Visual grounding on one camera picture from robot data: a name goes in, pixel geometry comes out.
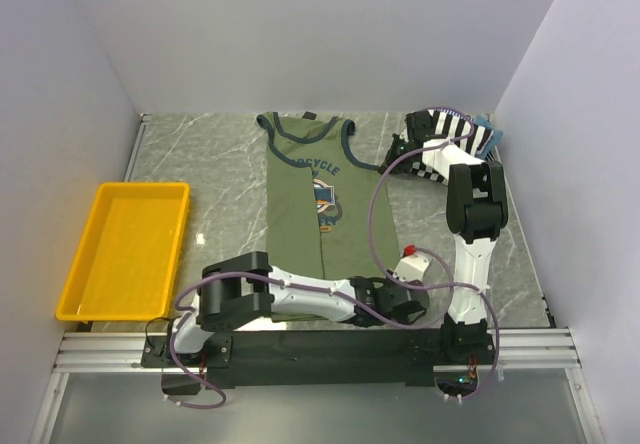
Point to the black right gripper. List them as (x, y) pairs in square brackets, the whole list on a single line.
[(390, 157)]

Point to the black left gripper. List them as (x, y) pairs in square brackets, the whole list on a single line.
[(404, 318)]

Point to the olive green tank top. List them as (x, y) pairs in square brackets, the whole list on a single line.
[(327, 215)]

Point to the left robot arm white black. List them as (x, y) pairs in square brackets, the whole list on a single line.
[(240, 290)]

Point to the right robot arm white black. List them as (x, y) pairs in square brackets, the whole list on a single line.
[(476, 212)]

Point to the blue striped folded garment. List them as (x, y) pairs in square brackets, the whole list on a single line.
[(490, 156)]

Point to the black white striped folded top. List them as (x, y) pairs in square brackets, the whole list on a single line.
[(421, 164)]

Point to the black base crossbar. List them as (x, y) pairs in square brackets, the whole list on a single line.
[(325, 357)]

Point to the yellow plastic tray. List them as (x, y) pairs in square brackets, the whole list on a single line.
[(125, 265)]

